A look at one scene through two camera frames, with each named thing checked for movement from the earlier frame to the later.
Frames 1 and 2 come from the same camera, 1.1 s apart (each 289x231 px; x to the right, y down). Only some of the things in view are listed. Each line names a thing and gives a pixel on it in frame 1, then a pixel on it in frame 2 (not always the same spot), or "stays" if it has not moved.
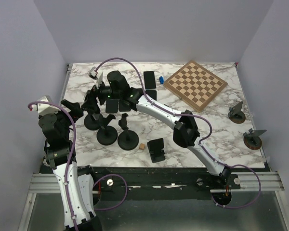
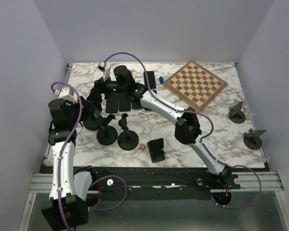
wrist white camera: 45,109 -> 67,93
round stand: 127,140 stays
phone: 150,81 stays
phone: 124,106 stays
